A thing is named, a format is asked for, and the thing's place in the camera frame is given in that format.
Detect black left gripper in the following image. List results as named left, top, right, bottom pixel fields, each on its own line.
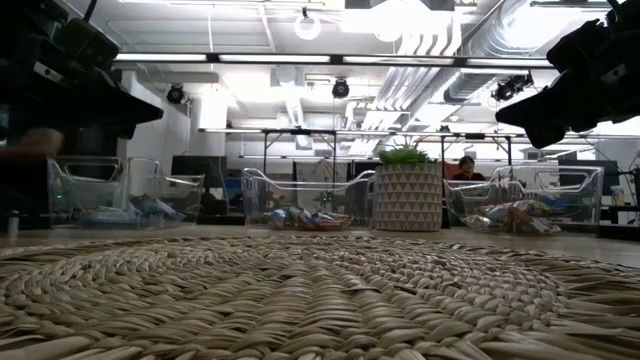
left=0, top=48, right=165, bottom=143

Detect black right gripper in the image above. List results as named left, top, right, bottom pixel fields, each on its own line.
left=494, top=0, right=640, bottom=150

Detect green orange granola bar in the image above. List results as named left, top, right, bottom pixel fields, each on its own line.
left=507, top=209, right=536, bottom=234

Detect blue snack bars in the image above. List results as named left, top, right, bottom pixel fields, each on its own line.
left=291, top=207, right=315, bottom=231

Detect black monitor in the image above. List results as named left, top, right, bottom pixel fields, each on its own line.
left=557, top=158, right=621, bottom=190
left=171, top=155, right=229, bottom=190

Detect clear plastic bin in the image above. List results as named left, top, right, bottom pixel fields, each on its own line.
left=47, top=155, right=206, bottom=229
left=241, top=167, right=377, bottom=231
left=443, top=163, right=606, bottom=235

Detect person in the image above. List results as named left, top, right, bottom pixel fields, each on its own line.
left=452, top=155, right=487, bottom=182

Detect person's hand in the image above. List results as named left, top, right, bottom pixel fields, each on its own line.
left=0, top=127, right=64, bottom=161

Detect small white peg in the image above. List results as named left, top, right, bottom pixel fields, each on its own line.
left=4, top=209, right=22, bottom=239

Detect succulent in triangle-pattern pot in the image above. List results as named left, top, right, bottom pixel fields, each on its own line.
left=373, top=144, right=445, bottom=232

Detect round white ceiling lamp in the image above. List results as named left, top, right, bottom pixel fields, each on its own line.
left=293, top=9, right=322, bottom=42

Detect round woven placemat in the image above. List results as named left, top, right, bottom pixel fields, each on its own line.
left=0, top=234, right=640, bottom=360

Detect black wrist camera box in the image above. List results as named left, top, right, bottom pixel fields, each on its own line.
left=53, top=17, right=121, bottom=72

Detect black table frame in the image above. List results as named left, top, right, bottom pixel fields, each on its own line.
left=259, top=128, right=339, bottom=177
left=438, top=131, right=515, bottom=169

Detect silver ventilation duct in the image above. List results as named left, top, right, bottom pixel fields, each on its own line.
left=372, top=0, right=556, bottom=114

